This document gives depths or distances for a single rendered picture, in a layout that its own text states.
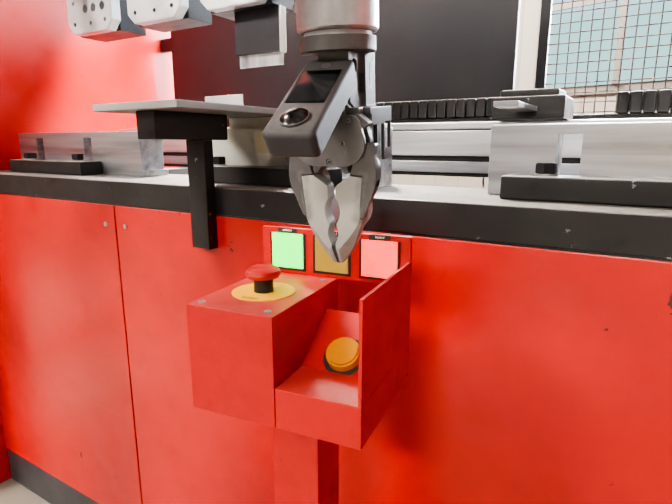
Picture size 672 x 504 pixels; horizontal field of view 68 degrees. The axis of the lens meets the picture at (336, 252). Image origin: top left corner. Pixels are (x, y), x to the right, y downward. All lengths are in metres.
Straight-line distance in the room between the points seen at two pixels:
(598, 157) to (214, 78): 1.30
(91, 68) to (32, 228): 0.63
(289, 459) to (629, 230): 0.45
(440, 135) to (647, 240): 0.53
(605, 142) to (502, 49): 0.63
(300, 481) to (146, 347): 0.53
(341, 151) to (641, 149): 0.39
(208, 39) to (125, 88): 0.31
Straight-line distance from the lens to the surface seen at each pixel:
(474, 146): 1.01
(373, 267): 0.60
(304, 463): 0.62
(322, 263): 0.62
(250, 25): 0.98
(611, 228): 0.60
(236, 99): 0.87
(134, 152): 1.18
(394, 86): 1.38
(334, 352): 0.55
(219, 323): 0.53
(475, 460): 0.73
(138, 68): 1.87
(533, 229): 0.61
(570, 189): 0.66
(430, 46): 1.35
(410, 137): 1.05
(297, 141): 0.39
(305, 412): 0.52
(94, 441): 1.36
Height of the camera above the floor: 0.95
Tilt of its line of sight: 12 degrees down
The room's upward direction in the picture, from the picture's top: straight up
